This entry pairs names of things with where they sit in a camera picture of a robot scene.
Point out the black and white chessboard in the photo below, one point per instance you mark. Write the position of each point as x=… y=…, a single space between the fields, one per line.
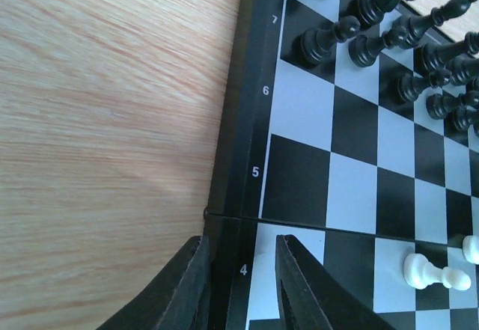
x=326 y=154

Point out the white pawn on board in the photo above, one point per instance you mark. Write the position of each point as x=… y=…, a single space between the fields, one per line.
x=471 y=249
x=420 y=273

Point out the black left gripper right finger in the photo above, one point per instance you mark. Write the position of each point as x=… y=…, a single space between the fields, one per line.
x=310 y=298

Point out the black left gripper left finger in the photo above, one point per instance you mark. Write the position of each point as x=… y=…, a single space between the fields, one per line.
x=177 y=298

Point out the black pawn column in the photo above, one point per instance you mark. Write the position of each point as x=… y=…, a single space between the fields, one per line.
x=364 y=50
x=317 y=43
x=409 y=87

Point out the black bishop piece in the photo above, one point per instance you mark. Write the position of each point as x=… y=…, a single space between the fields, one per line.
x=416 y=26

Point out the black pawn left column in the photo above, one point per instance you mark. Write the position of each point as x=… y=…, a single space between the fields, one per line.
x=317 y=43

